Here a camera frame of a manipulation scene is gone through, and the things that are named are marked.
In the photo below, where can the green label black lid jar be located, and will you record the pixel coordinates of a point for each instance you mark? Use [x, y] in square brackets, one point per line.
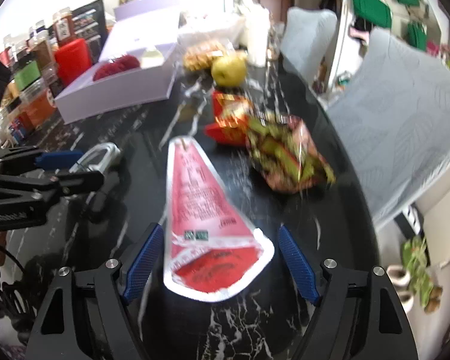
[25, 72]

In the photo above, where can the far grey chair cover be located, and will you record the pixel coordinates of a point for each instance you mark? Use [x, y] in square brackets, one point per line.
[306, 38]

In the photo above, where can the red gold snack packet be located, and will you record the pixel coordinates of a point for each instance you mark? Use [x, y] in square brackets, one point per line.
[231, 114]

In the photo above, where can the black printed box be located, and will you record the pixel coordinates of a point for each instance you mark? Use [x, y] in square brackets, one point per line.
[89, 24]

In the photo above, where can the jar with chinese label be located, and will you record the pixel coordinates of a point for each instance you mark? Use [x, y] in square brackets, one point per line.
[63, 26]

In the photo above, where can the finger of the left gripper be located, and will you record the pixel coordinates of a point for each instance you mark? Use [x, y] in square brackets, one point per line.
[58, 159]

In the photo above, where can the bag of yellow waffles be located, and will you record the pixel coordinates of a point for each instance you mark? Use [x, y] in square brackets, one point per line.
[203, 55]

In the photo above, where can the green tote bag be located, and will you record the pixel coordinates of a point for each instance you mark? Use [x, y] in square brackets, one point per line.
[374, 11]

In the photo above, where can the white cylindrical bottle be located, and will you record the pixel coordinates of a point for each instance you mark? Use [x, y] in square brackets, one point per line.
[258, 27]

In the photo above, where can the brown spice jar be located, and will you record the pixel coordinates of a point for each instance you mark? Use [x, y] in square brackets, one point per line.
[43, 54]

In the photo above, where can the green pink snack packet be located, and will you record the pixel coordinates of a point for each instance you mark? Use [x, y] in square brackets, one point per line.
[283, 152]

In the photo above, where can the yellow lemon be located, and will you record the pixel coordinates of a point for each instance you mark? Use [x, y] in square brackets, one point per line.
[229, 70]

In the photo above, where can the orange label clear jar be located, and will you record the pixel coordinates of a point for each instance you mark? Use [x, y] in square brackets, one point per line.
[38, 102]

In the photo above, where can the grey chair cover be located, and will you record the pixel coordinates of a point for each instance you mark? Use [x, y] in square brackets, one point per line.
[306, 38]
[393, 119]

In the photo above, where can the near grey chair cover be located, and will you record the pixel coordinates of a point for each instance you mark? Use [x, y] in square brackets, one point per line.
[393, 119]

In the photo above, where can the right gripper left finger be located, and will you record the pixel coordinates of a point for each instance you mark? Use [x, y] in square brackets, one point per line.
[84, 314]

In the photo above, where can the pink red cream tube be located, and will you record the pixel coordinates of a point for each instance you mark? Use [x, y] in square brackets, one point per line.
[212, 251]

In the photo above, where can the white goat milk hand cream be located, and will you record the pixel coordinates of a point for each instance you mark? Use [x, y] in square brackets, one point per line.
[151, 58]

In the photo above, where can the dark red fluffy scrunchie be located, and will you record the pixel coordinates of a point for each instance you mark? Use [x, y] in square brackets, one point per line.
[116, 66]

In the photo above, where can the lavender gift box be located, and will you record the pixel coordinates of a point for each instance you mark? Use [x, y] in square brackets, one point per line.
[139, 24]

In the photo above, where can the red canister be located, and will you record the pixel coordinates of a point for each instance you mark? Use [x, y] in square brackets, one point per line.
[73, 59]

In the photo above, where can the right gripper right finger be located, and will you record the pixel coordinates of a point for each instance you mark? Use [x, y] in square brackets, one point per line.
[357, 314]

